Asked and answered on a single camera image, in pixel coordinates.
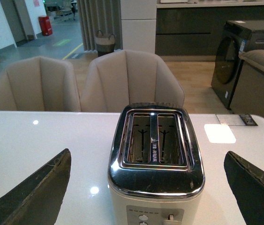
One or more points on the dark grey washing machine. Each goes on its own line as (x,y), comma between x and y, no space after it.
(237,37)

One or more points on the red bin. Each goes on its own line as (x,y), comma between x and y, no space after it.
(45,25)

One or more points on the white chrome two-slot toaster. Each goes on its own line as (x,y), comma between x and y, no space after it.
(155,172)

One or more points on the grey pleated curtain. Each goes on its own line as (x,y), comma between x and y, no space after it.
(99,15)

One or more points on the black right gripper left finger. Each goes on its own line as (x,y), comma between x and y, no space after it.
(37,200)

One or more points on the woven basket with handles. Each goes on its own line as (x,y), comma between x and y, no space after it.
(104,42)

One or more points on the white pillar cabinet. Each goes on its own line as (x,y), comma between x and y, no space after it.
(138,23)

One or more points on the beige chair centre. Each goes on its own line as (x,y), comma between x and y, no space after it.
(125,77)

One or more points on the black label card on table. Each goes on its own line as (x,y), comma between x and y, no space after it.
(236,119)

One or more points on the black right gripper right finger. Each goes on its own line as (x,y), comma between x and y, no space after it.
(247,184)

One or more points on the dark kitchen cabinet counter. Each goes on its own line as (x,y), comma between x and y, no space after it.
(187,30)

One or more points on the beige chair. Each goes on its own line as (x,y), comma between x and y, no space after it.
(39,84)
(125,77)

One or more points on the beige chair left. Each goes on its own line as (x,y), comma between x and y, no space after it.
(39,84)

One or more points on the beige sofa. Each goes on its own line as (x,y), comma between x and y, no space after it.
(249,93)

